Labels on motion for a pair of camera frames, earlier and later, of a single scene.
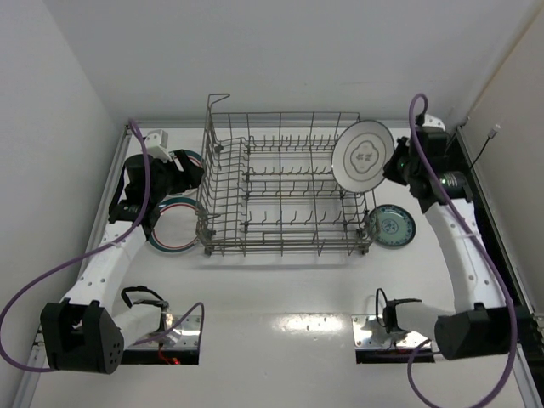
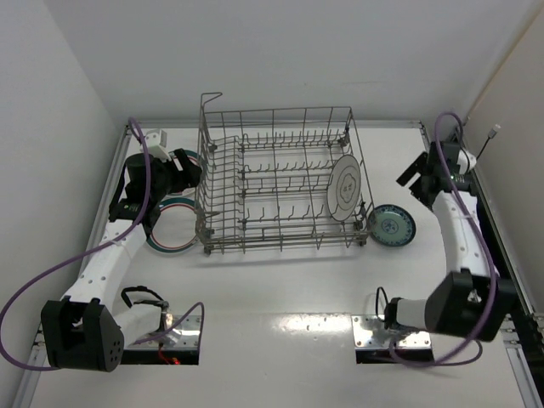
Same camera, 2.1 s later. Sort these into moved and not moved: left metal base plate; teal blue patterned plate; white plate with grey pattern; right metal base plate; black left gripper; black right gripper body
Moved: black right gripper body; white plate with grey pattern
Not moved: right metal base plate; left metal base plate; black left gripper; teal blue patterned plate
